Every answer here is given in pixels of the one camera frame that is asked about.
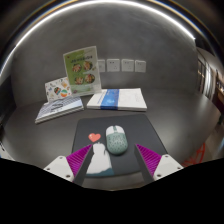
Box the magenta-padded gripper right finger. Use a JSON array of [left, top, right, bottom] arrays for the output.
[[133, 143, 184, 185]]

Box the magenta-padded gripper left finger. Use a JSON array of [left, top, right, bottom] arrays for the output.
[[42, 143, 95, 187]]

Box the green and white perforated mouse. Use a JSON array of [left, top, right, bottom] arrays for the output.
[[105, 125, 129, 156]]

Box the dark grey heart-print mouse pad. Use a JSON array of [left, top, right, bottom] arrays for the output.
[[71, 114, 168, 178]]

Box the grey striped cover book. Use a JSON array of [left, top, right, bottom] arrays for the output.
[[34, 95, 85, 125]]

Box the white book with blue band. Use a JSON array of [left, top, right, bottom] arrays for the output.
[[86, 87, 148, 112]]

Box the white card with colourful stickers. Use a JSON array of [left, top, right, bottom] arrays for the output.
[[44, 76, 73, 103]]

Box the green menu sign stand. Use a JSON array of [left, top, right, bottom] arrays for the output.
[[62, 45, 103, 98]]

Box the white ceiling light strip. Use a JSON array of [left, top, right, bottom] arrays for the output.
[[0, 0, 197, 78]]

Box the red metal chair frame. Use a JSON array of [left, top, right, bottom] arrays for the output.
[[181, 142, 207, 168]]

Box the white wall socket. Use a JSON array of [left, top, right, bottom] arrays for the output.
[[121, 58, 135, 73], [97, 59, 106, 73], [134, 59, 147, 74], [106, 58, 121, 73]]

